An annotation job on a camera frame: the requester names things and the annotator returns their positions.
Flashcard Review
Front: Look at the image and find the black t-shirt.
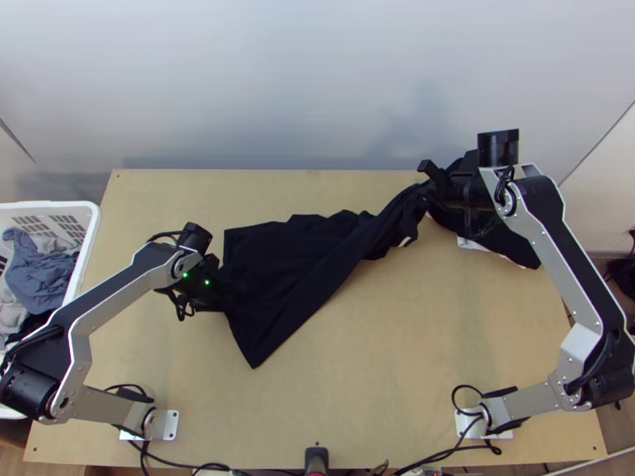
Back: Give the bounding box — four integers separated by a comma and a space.
217, 178, 441, 370

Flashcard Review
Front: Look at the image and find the pile of folded clothes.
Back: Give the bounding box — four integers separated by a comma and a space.
429, 157, 543, 272

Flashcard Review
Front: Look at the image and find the white laundry basket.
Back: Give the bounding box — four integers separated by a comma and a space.
0, 200, 102, 423

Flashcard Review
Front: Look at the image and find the heap of clothes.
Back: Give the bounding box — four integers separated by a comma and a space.
0, 225, 82, 348

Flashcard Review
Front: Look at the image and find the black cable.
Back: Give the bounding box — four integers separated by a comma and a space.
129, 436, 234, 476
450, 384, 503, 455
101, 382, 156, 405
394, 442, 502, 476
167, 292, 195, 324

